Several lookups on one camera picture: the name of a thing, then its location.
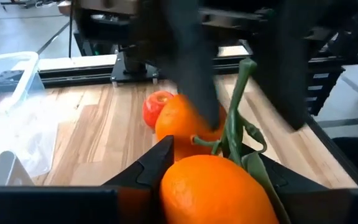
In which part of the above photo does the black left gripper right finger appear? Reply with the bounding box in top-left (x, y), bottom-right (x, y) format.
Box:
top-left (242, 144), bottom-right (329, 193)

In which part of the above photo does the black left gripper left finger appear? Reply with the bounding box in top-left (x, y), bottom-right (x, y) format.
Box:
top-left (103, 135), bottom-right (175, 191)

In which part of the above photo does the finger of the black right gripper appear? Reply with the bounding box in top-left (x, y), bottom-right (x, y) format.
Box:
top-left (155, 30), bottom-right (223, 131)
top-left (252, 30), bottom-right (311, 131)

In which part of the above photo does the red apple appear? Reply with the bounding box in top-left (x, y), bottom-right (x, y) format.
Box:
top-left (142, 90), bottom-right (175, 130)

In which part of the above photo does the orange tangerine bunch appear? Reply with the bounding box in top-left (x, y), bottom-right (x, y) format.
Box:
top-left (155, 57), bottom-right (291, 224)

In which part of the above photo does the clear plastic bin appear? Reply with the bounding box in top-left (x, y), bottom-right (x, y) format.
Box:
top-left (0, 51), bottom-right (47, 179)

